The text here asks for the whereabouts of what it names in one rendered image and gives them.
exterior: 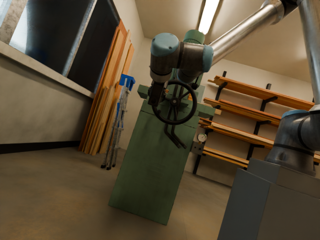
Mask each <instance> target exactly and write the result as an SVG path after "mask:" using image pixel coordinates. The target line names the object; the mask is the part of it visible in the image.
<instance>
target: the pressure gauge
mask: <svg viewBox="0 0 320 240"><path fill-rule="evenodd" d="M202 137H203V138H202ZM197 139H198V141H199V143H198V144H200V143H201V142H205V141H206V139H207V136H206V134H204V133H199V134H198V135H197Z"/></svg>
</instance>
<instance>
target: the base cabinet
mask: <svg viewBox="0 0 320 240"><path fill-rule="evenodd" d="M164 126H165V123H164V122H162V121H160V120H159V119H158V118H157V117H156V116H155V115H152V114H149V113H146V112H143V111H140V112H139V115H138V118H137V121H136V124H135V127H134V130H133V133H132V136H131V138H130V141H129V144H128V147H127V150H126V153H125V156H124V159H123V162H122V165H121V168H120V171H119V173H118V176H117V179H116V182H115V185H114V188H113V191H112V194H111V197H110V200H109V203H108V205H109V206H112V207H115V208H117V209H120V210H123V211H126V212H129V213H132V214H135V215H138V216H140V217H143V218H146V219H149V220H152V221H155V222H157V223H160V224H163V225H166V226H167V224H168V220H169V217H170V213H171V210H172V207H173V204H174V201H175V198H176V194H177V191H178V188H179V185H180V181H181V178H182V175H183V172H184V168H185V165H186V162H187V159H188V155H189V152H190V149H191V146H192V142H193V139H194V136H195V133H196V130H197V129H195V128H192V127H189V126H186V125H183V124H180V125H176V126H175V131H174V133H175V134H176V135H177V136H178V137H179V139H181V141H182V142H184V144H186V145H187V148H186V149H184V148H183V147H182V146H181V147H180V148H178V147H177V146H176V145H175V144H174V143H173V142H172V141H171V140H170V139H169V138H168V136H167V135H166V134H165V133H164ZM175 140H176V139H175Z"/></svg>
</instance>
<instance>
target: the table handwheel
mask: <svg viewBox="0 0 320 240"><path fill-rule="evenodd" d="M171 84H177V85H181V86H183V87H185V88H186V89H187V90H188V91H187V92H186V93H185V94H183V95H182V96H180V97H179V98H177V97H172V98H171V99H169V98H167V97H166V99H165V100H167V101H169V102H170V106H171V107H173V109H174V119H175V121H173V120H168V119H166V118H164V117H162V116H161V115H160V114H158V113H157V107H155V106H152V110H153V112H154V114H155V115H156V117H157V118H158V119H159V120H160V121H162V122H164V123H166V124H169V125H180V124H183V123H185V122H187V121H188V120H190V119H191V118H192V116H193V115H194V113H195V111H196V108H197V97H196V94H195V92H194V90H193V89H192V87H191V86H190V85H188V84H184V83H181V82H180V81H179V80H169V83H168V85H171ZM189 93H190V94H191V96H192V100H193V105H192V109H191V111H190V113H189V114H188V115H187V116H186V117H185V118H183V119H181V120H177V112H176V107H177V106H178V104H179V102H180V101H179V100H181V99H182V98H183V97H185V96H186V95H188V94H189Z"/></svg>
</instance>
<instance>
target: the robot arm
mask: <svg viewBox="0 0 320 240"><path fill-rule="evenodd" d="M296 8H299V14H300V21H301V27H302V33H303V38H304V44H305V50H306V55H307V61H308V67H309V72H310V80H311V85H312V91H313V97H314V102H315V104H314V106H313V107H312V108H311V109H310V110H309V111H306V110H290V111H287V112H285V113H284V114H283V115H282V118H281V119H280V124H279V127H278V131H277V134H276V137H275V141H274V144H273V147H272V149H271V151H270V152H269V153H268V154H267V155H266V156H265V158H264V161H266V162H270V163H273V164H277V165H281V166H283V167H286V168H289V169H292V170H295V171H298V172H301V173H304V174H307V175H310V176H313V177H315V176H316V171H315V166H314V162H313V158H314V154H315V151H320V0H266V1H265V2H264V3H263V4H262V6H261V8H260V9H259V10H258V11H256V12H255V13H253V14H252V15H251V16H249V17H248V18H246V19H245V20H244V21H242V22H241V23H239V24H238V25H237V26H235V27H234V28H232V29H231V30H229V31H228V32H226V33H225V34H224V35H222V36H221V37H219V38H218V39H217V40H215V41H214V42H213V43H211V44H210V45H208V46H207V45H200V44H194V43H187V42H181V41H179V40H178V38H177V37H176V36H175V35H173V34H171V33H160V34H158V35H156V36H155V37H154V38H153V40H152V42H151V48H150V65H149V67H150V77H151V78H152V79H153V80H152V83H151V86H150V88H149V89H148V96H149V100H148V104H149V105H152V106H155V107H158V104H159V103H161V102H163V101H164V100H165V99H166V93H165V92H166V91H165V89H166V88H167V86H168V83H169V79H170V78H171V74H172V69H173V68H175V69H177V78H178V80H179V81H180V82H181V83H184V84H190V83H192V82H194V80H195V79H196V78H197V77H198V76H200V75H201V74H203V73H205V72H209V70H210V68H211V67H212V66H213V65H214V64H216V63H217V62H218V61H220V60H221V59H223V58H224V57H226V56H227V55H228V54H230V53H231V52H233V51H234V50H235V49H236V48H238V47H239V46H241V45H242V44H243V43H245V42H246V41H248V40H249V39H251V38H252V37H253V36H255V35H256V34H257V33H259V32H260V31H262V30H263V29H264V28H266V27H267V26H269V25H275V24H277V23H278V22H280V21H281V20H282V19H284V18H285V17H287V16H288V15H289V14H290V13H292V12H293V11H294V10H295V9H296Z"/></svg>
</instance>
